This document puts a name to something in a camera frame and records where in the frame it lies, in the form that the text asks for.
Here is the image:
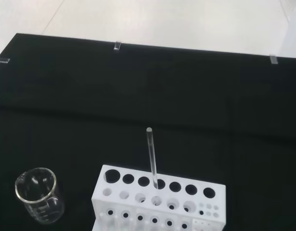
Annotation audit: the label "white test tube rack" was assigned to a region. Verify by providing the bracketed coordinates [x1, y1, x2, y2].
[91, 164, 227, 231]

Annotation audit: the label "clear glass beaker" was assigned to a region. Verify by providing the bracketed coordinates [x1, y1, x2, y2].
[14, 167, 65, 226]

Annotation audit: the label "black bench cloth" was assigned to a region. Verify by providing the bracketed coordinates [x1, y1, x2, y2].
[0, 33, 296, 231]

